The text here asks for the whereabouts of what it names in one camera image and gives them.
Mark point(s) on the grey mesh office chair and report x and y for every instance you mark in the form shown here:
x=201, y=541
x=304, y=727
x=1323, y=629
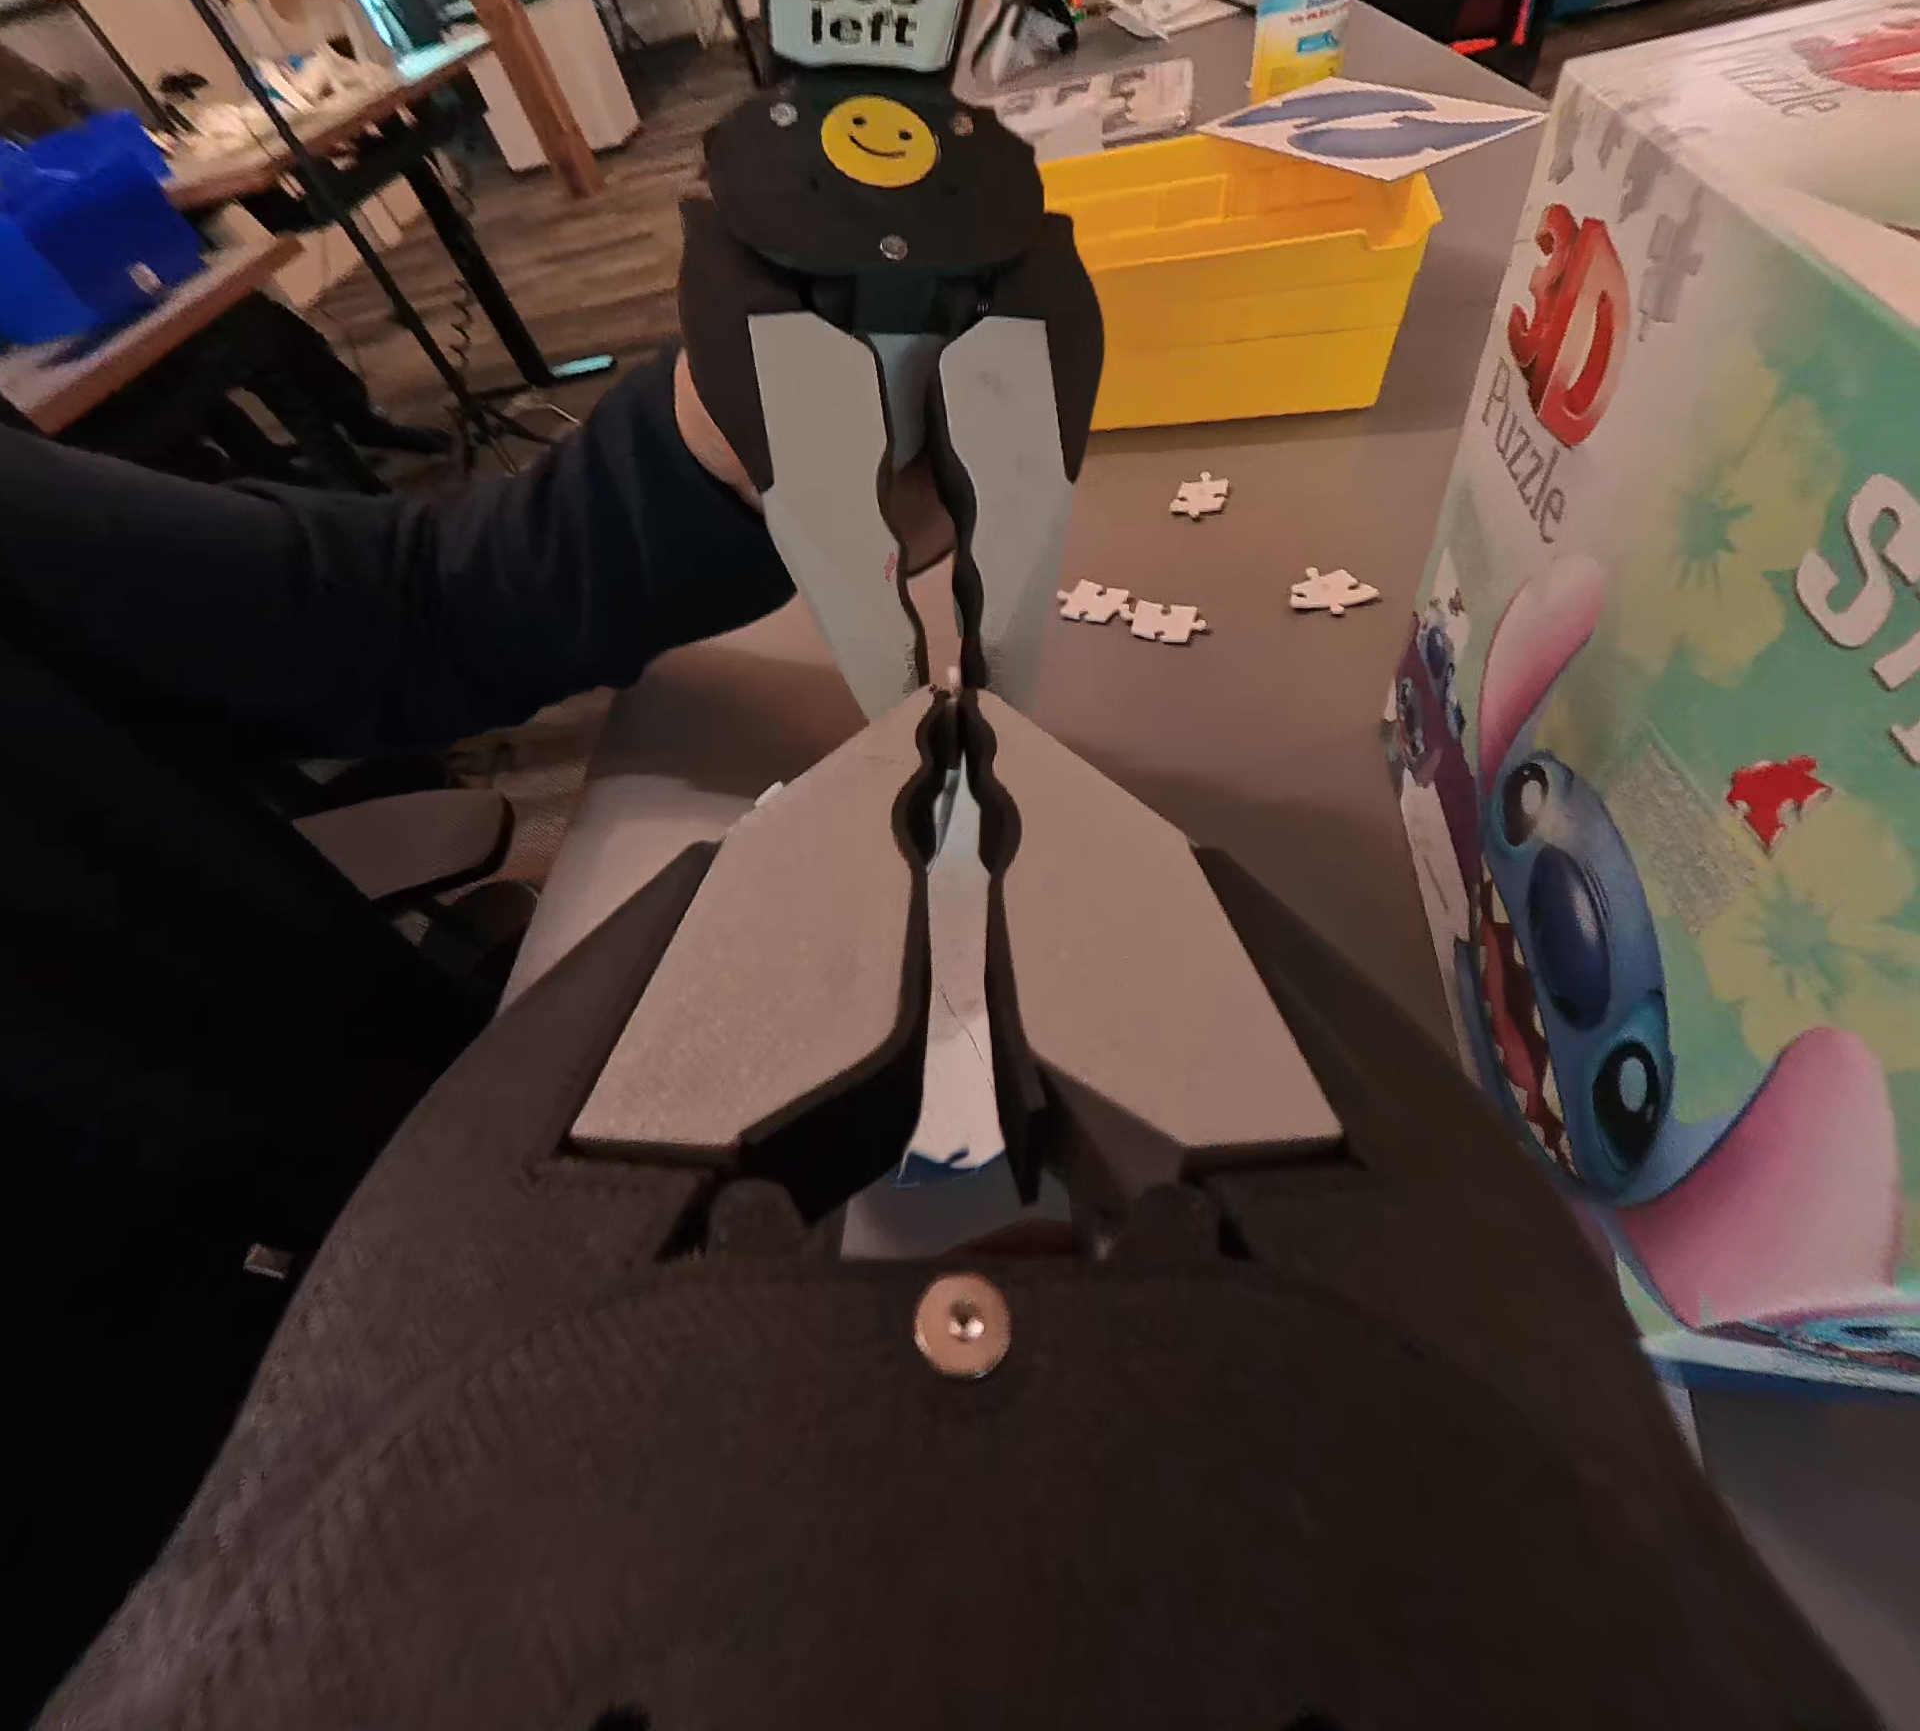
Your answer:
x=404, y=839

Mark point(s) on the person's left hand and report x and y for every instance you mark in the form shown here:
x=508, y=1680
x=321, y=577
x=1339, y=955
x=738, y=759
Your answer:
x=712, y=441

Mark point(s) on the blue plastic bin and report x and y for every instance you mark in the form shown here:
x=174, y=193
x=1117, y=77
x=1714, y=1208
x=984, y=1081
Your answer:
x=90, y=217

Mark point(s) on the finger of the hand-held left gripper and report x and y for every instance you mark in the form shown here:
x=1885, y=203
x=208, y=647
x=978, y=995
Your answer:
x=1012, y=457
x=819, y=457

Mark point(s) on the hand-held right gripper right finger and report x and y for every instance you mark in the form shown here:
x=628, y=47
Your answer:
x=1171, y=997

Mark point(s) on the white paper sheet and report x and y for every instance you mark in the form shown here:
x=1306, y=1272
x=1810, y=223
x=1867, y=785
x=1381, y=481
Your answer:
x=1372, y=129

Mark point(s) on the yellow plastic bin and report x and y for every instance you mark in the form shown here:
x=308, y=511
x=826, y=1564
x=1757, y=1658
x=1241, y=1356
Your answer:
x=1244, y=291

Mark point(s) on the printed cardboard puzzle box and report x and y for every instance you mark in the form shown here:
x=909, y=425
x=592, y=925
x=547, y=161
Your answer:
x=1694, y=713

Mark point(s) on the black and white tag sheet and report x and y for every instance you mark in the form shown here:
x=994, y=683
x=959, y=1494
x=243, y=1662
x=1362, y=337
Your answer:
x=1095, y=99

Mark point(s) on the black framed tag board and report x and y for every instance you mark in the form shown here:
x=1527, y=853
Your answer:
x=61, y=37

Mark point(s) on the partly built blue puzzle ball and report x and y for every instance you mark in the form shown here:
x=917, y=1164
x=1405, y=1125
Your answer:
x=960, y=1087

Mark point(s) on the white cabinet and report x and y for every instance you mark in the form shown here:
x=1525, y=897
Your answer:
x=578, y=75

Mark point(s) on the wooden desk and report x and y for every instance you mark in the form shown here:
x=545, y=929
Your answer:
x=151, y=315
x=345, y=105

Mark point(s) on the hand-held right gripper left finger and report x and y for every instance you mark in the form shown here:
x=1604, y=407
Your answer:
x=750, y=997

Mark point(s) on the black tripod with device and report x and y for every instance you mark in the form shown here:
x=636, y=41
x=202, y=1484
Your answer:
x=345, y=217

